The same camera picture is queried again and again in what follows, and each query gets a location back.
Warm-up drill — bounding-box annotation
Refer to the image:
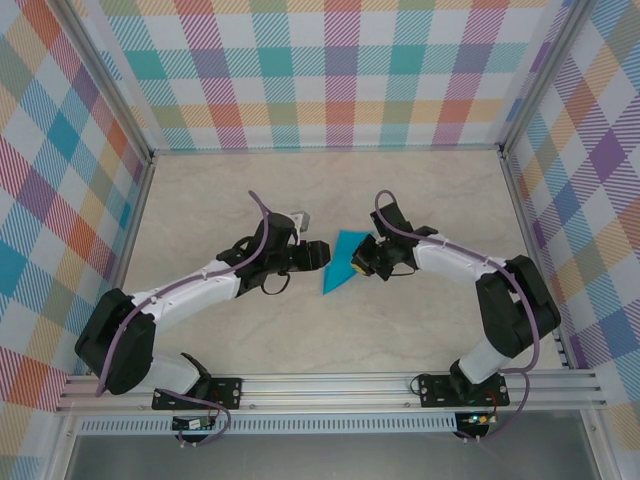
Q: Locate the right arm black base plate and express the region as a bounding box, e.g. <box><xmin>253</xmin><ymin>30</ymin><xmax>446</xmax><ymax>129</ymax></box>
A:
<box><xmin>418</xmin><ymin>374</ymin><xmax>510</xmax><ymax>409</ymax></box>

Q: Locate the long aluminium mounting rail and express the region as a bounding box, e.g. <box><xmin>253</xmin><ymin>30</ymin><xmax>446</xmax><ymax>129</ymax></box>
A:
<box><xmin>54</xmin><ymin>369</ymin><xmax>609</xmax><ymax>414</ymax></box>

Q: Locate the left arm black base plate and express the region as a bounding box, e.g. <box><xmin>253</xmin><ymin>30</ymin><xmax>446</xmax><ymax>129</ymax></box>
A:
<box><xmin>152</xmin><ymin>377</ymin><xmax>244</xmax><ymax>411</ymax></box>

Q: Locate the teal paper sheet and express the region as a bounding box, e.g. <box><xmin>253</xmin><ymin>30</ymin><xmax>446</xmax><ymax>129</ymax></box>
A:
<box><xmin>321</xmin><ymin>228</ymin><xmax>376</xmax><ymax>296</ymax></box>

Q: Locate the perforated grey cable duct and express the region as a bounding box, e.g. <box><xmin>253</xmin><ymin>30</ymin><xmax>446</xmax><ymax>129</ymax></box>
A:
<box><xmin>77</xmin><ymin>412</ymin><xmax>459</xmax><ymax>435</ymax></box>

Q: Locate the aluminium side rail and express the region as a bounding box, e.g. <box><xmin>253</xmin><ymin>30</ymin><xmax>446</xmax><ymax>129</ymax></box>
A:
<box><xmin>88</xmin><ymin>154</ymin><xmax>157</xmax><ymax>376</ymax></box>
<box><xmin>499</xmin><ymin>149</ymin><xmax>574</xmax><ymax>370</ymax></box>

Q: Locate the grey metal shelf panel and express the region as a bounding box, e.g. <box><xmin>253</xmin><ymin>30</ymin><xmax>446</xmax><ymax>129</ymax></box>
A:
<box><xmin>64</xmin><ymin>433</ymin><xmax>601</xmax><ymax>480</ymax></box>

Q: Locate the aluminium corner post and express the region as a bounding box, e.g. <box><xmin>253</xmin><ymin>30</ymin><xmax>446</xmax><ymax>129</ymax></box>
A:
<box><xmin>52</xmin><ymin>0</ymin><xmax>156</xmax><ymax>166</ymax></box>
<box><xmin>499</xmin><ymin>0</ymin><xmax>594</xmax><ymax>161</ymax></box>

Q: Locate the short aluminium frame rail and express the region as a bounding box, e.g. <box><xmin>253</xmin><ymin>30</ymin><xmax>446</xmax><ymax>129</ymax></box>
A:
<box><xmin>149</xmin><ymin>144</ymin><xmax>506</xmax><ymax>157</ymax></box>

